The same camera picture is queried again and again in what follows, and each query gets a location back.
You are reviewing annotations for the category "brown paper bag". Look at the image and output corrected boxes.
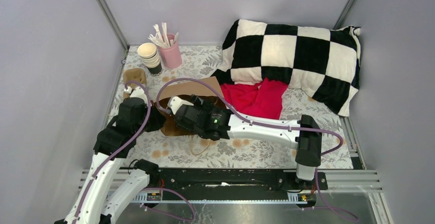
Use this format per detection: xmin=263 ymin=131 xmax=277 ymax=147
xmin=156 ymin=77 xmax=226 ymax=156

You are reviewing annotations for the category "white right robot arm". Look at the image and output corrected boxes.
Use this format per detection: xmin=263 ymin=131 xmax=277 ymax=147
xmin=168 ymin=96 xmax=323 ymax=189

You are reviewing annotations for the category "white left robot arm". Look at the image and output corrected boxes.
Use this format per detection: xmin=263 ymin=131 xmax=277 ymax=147
xmin=58 ymin=97 xmax=165 ymax=223

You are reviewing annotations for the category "red cloth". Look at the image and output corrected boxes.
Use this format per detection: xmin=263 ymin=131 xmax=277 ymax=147
xmin=221 ymin=79 xmax=288 ymax=119

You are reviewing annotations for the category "pink cup holder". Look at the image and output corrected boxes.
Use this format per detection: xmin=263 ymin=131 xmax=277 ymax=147
xmin=157 ymin=33 xmax=182 ymax=69

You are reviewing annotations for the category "stack of paper cups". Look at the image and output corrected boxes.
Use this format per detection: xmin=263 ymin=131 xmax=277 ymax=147
xmin=137 ymin=43 xmax=162 ymax=75

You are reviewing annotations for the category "checkered black white pillow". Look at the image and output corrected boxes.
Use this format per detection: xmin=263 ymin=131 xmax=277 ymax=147
xmin=213 ymin=19 xmax=362 ymax=117

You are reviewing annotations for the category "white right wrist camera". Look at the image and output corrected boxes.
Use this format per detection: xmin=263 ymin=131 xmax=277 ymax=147
xmin=168 ymin=96 xmax=194 ymax=115

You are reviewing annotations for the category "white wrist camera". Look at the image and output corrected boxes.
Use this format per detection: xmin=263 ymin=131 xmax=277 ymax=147
xmin=168 ymin=96 xmax=194 ymax=115
xmin=123 ymin=86 xmax=148 ymax=104

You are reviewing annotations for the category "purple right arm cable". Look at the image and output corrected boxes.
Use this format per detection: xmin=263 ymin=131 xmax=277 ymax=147
xmin=155 ymin=77 xmax=359 ymax=223

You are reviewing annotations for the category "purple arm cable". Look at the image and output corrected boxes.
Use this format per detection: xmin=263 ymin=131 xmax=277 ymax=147
xmin=73 ymin=80 xmax=198 ymax=224
xmin=155 ymin=77 xmax=359 ymax=223

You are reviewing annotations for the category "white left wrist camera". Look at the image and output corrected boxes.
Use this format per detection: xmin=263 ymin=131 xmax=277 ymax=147
xmin=123 ymin=86 xmax=148 ymax=104

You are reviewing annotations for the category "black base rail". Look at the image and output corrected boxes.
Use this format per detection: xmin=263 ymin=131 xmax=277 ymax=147
xmin=134 ymin=168 xmax=328 ymax=203

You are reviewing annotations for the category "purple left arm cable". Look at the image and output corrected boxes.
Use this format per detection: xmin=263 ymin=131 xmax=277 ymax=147
xmin=73 ymin=80 xmax=198 ymax=224

